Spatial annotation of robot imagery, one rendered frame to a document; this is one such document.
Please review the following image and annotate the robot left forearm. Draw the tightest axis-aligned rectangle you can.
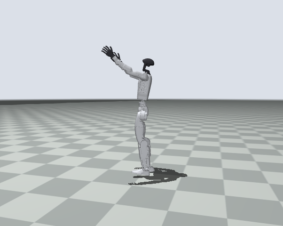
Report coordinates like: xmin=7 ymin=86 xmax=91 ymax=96
xmin=112 ymin=56 xmax=132 ymax=72

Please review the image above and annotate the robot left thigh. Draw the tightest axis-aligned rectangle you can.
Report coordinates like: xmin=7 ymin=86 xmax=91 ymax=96
xmin=134 ymin=110 xmax=148 ymax=145

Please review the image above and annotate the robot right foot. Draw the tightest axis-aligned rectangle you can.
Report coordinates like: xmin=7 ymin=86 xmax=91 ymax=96
xmin=146 ymin=166 xmax=155 ymax=172

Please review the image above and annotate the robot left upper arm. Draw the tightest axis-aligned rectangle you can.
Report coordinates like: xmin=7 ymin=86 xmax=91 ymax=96
xmin=125 ymin=70 xmax=149 ymax=81

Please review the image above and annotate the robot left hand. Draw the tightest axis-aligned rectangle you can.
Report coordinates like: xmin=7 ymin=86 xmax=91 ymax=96
xmin=101 ymin=46 xmax=116 ymax=62

